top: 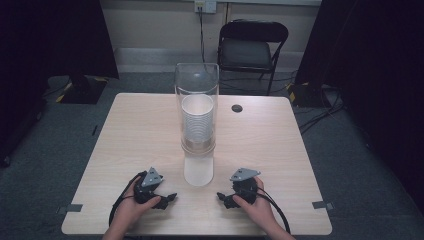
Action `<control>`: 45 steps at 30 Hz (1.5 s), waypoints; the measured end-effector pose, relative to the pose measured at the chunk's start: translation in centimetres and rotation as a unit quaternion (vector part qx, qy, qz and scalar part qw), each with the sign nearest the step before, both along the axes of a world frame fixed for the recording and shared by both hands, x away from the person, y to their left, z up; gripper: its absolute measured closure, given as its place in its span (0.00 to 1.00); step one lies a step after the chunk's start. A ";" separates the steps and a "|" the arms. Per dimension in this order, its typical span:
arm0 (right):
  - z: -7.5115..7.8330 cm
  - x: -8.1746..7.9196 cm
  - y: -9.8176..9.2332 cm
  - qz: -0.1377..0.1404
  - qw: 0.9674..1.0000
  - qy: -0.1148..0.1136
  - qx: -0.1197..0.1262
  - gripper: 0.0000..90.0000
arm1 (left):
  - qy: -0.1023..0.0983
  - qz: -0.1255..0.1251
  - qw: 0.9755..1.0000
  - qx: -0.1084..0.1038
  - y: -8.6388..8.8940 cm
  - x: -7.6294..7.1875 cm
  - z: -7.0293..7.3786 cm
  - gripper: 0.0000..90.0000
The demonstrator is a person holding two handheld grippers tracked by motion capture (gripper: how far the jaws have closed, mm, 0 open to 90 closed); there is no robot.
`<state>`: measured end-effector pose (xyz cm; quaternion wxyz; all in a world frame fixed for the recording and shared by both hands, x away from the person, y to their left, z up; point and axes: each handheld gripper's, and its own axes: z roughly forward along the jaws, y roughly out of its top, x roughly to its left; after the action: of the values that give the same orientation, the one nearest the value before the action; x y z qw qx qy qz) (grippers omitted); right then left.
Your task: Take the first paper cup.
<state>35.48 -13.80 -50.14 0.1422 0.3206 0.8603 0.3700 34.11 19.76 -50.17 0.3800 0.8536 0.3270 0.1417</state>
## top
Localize dark curtain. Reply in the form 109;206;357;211
0;0;120;168
294;0;424;214

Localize white wall socket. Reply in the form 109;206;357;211
194;0;218;15

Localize person's right hand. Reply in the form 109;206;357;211
231;176;276;232

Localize clear plastic cup dispenser tube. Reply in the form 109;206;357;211
174;62;220;158

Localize person's left hand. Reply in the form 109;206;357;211
112;177;162;232

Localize stack of white paper cups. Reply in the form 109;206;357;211
181;93;215;145

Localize hand-held gripper black cable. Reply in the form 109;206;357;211
108;170;148;228
253;185;292;235

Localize black wall socket cable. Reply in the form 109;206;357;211
198;6;206;64

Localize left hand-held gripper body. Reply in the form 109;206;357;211
132;166;169;205

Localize right hand-held gripper black cable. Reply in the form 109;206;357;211
253;185;292;235

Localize black floor cables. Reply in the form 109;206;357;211
297;89;346;135

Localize grey tape strip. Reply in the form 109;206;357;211
56;203;84;215
311;200;335;211

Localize black stand base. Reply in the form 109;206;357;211
287;81;336;108
59;74;110;105

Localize black folding chair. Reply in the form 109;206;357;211
216;19;290;97

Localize left hand-held gripper black cable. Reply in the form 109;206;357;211
108;170;148;228

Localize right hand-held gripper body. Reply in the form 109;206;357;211
229;167;262;205

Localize single white paper cup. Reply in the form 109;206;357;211
183;153;215;187

